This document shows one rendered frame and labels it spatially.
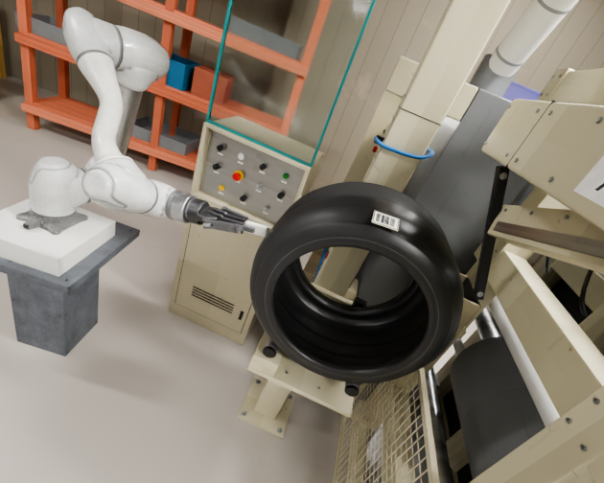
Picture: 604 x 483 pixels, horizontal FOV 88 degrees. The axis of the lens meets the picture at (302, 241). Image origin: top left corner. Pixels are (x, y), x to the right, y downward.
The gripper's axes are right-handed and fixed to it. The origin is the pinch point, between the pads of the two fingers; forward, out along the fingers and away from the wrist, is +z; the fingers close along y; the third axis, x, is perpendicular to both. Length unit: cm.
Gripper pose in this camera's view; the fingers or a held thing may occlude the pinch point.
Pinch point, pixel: (256, 228)
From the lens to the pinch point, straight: 91.6
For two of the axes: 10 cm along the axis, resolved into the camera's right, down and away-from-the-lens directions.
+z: 9.5, 2.8, -1.2
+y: 2.3, -4.3, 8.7
